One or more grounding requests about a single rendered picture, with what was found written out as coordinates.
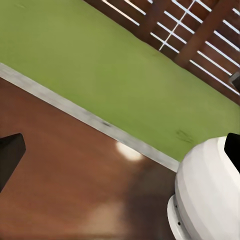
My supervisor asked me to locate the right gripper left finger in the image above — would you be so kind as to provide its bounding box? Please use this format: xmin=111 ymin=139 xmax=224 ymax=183
xmin=0 ymin=133 xmax=26 ymax=193

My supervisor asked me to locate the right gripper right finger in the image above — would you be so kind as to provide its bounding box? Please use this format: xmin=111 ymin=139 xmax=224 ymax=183
xmin=224 ymin=133 xmax=240 ymax=173

